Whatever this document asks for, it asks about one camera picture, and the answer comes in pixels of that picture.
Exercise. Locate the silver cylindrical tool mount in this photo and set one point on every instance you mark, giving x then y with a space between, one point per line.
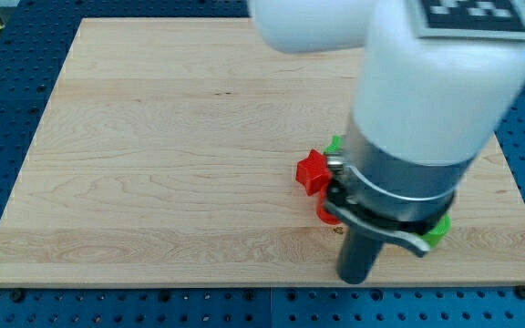
386 197

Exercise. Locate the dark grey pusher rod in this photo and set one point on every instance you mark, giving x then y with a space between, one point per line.
357 256

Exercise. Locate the red round block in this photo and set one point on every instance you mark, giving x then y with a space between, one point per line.
322 213

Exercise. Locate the red star block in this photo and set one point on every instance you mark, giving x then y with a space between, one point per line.
312 172

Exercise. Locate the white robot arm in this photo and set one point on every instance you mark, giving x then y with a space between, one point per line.
437 78

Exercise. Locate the green round block lower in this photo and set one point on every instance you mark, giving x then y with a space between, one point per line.
434 236

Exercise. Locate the green block upper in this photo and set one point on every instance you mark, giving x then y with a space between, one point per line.
334 146

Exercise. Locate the black white fiducial marker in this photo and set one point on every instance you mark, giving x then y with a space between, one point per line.
502 20

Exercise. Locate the wooden board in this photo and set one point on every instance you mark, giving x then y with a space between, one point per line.
166 158

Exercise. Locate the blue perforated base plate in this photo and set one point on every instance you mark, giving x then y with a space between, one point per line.
33 46

